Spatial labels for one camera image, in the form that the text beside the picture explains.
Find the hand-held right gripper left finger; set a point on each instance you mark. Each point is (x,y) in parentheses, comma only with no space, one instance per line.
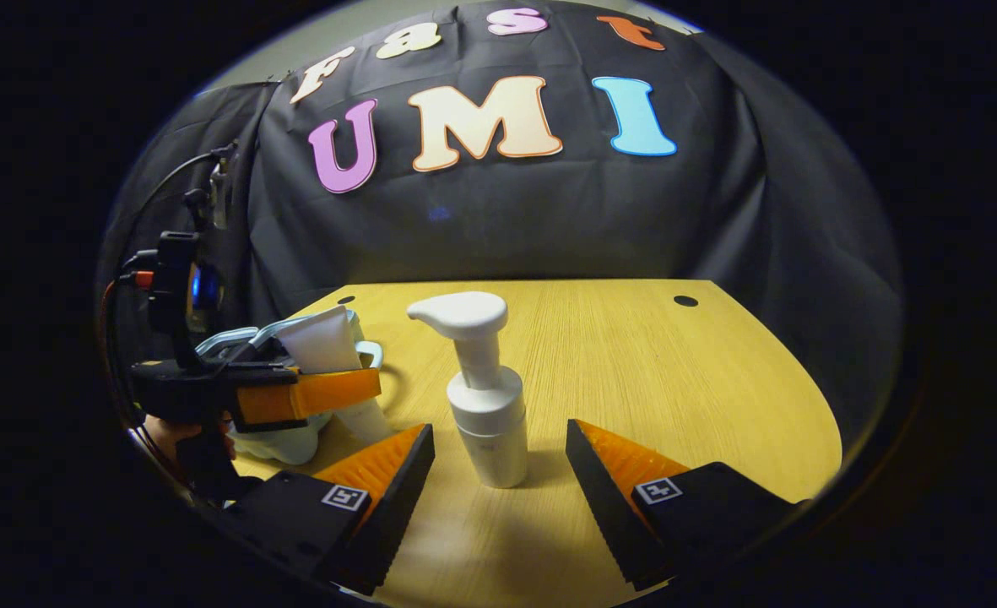
(397,498)

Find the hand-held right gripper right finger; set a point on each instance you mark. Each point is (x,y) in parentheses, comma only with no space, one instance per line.
(604,498)

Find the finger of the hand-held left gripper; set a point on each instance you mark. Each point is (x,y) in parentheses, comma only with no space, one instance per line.
(312,395)

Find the white squeeze tube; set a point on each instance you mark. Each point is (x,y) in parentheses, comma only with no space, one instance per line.
(321,342)

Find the white pump bottle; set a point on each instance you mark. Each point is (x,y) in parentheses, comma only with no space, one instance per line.
(490,422)

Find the black backdrop cloth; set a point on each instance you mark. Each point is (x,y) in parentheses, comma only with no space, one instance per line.
(549,211)

